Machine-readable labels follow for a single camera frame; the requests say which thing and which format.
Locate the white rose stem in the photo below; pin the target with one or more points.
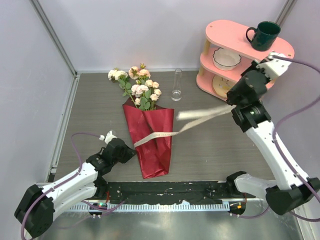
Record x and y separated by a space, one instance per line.
122 78

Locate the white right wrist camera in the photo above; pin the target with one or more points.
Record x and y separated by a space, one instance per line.
273 67

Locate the pale pink rose stem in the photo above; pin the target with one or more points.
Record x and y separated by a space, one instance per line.
145 96

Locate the aluminium frame post left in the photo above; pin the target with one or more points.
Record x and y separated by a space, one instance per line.
53 35

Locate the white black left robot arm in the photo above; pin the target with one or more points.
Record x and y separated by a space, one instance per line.
40 206

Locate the dark green mug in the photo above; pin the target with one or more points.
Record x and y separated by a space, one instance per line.
264 35

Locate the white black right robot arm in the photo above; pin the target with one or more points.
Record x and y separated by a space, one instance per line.
292 187

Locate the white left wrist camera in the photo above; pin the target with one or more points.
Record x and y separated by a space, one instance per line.
108 137

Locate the yellow patterned plate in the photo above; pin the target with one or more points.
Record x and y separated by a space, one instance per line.
221 85

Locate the dark red wrapping paper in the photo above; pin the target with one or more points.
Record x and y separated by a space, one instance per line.
154 156

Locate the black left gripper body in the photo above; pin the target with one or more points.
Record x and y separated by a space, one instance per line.
125 155

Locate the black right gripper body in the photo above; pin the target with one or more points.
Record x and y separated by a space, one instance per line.
230 94

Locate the white scalloped bowl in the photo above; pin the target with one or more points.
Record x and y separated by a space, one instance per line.
225 60

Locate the aluminium frame post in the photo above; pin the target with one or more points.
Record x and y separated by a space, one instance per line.
53 35
285 12

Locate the cream printed ribbon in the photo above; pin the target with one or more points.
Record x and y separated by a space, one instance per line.
195 117

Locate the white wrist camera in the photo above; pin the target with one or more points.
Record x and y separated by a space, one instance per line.
273 67
108 137

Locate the aluminium frame post right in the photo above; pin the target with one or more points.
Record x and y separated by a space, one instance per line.
285 12

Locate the aluminium front rail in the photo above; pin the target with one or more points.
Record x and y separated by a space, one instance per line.
162 200

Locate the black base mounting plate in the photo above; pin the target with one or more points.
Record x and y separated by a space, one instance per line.
175 191

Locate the pink three-tier shelf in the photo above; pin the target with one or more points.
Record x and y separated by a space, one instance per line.
231 35

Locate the clear glass vase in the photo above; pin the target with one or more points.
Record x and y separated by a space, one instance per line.
176 94

